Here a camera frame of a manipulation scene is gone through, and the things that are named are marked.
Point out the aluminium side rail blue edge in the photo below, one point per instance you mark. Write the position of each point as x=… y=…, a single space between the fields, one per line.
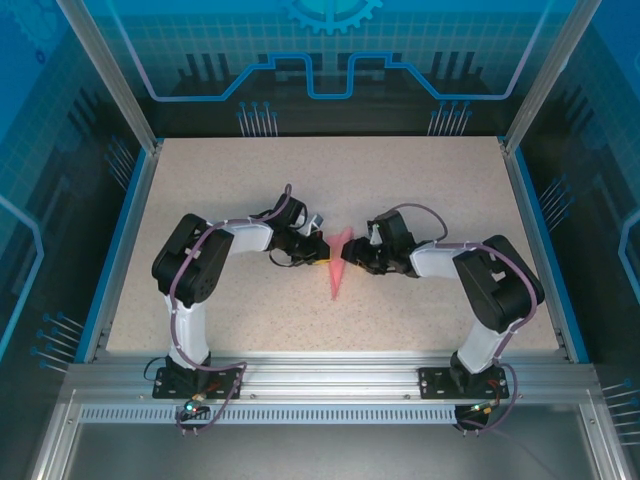
x=545 y=250
x=125 y=240

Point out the aluminium mounting rail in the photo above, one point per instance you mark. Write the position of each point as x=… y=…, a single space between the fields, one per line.
x=325 y=372

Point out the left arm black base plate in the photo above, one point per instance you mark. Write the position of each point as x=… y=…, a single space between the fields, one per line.
x=225 y=374

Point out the pink cloth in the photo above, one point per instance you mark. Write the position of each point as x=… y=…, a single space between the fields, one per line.
x=337 y=280

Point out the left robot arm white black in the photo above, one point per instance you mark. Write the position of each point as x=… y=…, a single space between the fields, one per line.
x=190 y=330

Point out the aluminium lower frame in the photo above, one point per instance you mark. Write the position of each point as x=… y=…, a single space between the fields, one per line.
x=325 y=398

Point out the blue printed enclosure panel gear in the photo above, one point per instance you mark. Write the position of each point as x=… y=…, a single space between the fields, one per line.
x=320 y=40

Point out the aluminium corner post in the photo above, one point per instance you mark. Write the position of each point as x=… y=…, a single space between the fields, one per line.
x=110 y=75
x=545 y=75

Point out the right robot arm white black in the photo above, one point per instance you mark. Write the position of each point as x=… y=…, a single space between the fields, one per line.
x=435 y=260

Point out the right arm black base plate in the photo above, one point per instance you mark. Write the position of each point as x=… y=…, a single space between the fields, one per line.
x=432 y=382

